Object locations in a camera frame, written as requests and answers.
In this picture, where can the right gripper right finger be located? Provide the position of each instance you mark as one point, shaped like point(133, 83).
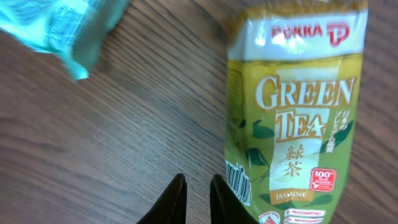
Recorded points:
point(225, 206)

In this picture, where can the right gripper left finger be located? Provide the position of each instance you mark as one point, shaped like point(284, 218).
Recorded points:
point(171, 206)

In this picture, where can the green tea carton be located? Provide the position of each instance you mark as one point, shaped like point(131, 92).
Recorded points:
point(293, 79)

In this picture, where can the teal wipes packet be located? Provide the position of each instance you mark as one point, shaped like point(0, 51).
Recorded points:
point(73, 30)

